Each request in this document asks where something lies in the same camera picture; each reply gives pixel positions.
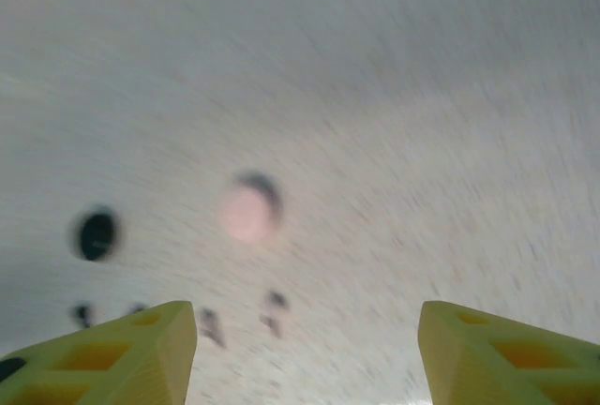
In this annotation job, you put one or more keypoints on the pink earbud charging case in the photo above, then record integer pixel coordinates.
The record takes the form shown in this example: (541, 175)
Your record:
(248, 215)

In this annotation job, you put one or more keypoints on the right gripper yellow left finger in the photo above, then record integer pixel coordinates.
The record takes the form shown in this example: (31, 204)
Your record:
(117, 367)

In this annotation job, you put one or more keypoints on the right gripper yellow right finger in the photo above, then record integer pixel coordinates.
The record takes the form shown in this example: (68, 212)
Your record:
(506, 363)

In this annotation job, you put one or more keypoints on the black earbud charging case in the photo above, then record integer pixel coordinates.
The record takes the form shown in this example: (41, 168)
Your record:
(96, 236)

